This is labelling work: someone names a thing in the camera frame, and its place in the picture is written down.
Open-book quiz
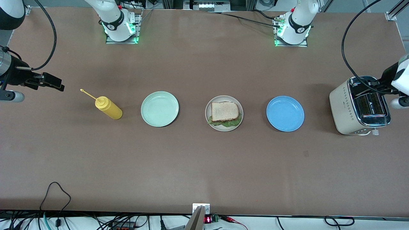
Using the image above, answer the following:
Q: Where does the grey camera mount pole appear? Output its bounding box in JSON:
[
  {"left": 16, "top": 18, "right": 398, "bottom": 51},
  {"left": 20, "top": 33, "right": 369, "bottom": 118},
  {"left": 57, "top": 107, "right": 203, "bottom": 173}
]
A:
[{"left": 184, "top": 206, "right": 205, "bottom": 230}]

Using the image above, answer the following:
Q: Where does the black coiled cable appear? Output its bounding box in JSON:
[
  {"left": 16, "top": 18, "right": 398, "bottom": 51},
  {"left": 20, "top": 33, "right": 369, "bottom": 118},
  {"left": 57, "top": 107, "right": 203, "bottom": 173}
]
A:
[{"left": 324, "top": 216, "right": 355, "bottom": 226}]

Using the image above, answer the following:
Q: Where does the short black table cable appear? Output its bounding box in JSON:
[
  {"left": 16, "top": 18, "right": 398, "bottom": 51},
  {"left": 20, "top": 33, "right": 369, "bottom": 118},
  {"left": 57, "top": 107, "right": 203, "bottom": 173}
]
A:
[{"left": 252, "top": 10, "right": 282, "bottom": 21}]

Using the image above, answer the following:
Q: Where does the red clip wire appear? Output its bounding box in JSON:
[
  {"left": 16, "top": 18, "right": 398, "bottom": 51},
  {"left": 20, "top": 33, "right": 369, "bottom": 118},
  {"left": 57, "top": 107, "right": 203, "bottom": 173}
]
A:
[{"left": 220, "top": 216, "right": 248, "bottom": 230}]

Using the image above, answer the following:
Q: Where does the green plate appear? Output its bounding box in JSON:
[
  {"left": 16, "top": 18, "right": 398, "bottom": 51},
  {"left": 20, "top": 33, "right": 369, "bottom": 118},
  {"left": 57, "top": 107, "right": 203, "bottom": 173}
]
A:
[{"left": 141, "top": 91, "right": 179, "bottom": 127}]

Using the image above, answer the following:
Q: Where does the blue plate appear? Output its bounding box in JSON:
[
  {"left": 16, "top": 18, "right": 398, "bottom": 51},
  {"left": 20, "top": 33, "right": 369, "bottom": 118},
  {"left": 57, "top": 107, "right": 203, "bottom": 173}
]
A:
[{"left": 266, "top": 96, "right": 305, "bottom": 132}]

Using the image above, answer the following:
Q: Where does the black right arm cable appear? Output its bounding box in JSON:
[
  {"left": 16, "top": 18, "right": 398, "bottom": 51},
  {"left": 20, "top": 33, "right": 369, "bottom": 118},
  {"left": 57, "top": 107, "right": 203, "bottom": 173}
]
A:
[{"left": 0, "top": 0, "right": 57, "bottom": 71}]

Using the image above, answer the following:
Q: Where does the long black table cable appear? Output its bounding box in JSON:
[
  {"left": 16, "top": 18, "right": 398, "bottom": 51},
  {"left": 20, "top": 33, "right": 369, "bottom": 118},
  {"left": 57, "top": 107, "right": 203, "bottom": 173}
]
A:
[{"left": 207, "top": 11, "right": 282, "bottom": 28}]

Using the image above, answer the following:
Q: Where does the thin black looped cable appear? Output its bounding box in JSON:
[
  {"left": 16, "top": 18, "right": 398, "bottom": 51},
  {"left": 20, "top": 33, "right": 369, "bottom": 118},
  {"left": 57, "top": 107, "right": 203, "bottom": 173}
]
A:
[{"left": 39, "top": 182, "right": 71, "bottom": 228}]

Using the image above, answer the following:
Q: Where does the silver camera mount bracket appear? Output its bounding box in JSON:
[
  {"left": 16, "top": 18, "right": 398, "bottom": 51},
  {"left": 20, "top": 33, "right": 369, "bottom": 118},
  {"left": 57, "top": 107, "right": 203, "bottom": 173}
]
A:
[{"left": 192, "top": 203, "right": 211, "bottom": 215}]

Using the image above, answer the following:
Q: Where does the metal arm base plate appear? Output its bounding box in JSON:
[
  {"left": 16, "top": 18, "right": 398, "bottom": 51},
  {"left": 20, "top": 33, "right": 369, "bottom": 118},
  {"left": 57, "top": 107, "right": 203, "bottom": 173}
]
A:
[
  {"left": 105, "top": 9, "right": 143, "bottom": 44},
  {"left": 274, "top": 16, "right": 308, "bottom": 48}
]

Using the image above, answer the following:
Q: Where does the lit electronics box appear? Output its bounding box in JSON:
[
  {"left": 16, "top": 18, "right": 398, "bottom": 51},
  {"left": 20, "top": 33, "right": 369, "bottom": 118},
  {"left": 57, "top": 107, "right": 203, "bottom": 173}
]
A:
[{"left": 183, "top": 0, "right": 231, "bottom": 12}]

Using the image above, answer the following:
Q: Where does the beige plate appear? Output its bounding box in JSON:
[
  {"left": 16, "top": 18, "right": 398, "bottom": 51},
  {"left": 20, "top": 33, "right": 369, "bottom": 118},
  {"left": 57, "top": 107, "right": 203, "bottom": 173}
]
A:
[{"left": 205, "top": 95, "right": 244, "bottom": 132}]

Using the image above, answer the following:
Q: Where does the beige chrome toaster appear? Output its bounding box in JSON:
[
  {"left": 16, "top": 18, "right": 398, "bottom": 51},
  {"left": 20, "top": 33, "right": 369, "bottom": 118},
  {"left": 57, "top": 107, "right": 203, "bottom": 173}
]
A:
[{"left": 329, "top": 76, "right": 392, "bottom": 137}]

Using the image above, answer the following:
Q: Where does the green lettuce leaf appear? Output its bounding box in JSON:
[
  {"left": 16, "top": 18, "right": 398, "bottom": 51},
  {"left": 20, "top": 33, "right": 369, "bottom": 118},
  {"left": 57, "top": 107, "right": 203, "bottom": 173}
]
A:
[{"left": 208, "top": 113, "right": 243, "bottom": 127}]

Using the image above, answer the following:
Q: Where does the yellow squeeze bottle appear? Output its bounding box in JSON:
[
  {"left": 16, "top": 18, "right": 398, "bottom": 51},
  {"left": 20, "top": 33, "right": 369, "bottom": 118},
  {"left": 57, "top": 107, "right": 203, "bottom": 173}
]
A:
[{"left": 80, "top": 89, "right": 123, "bottom": 120}]

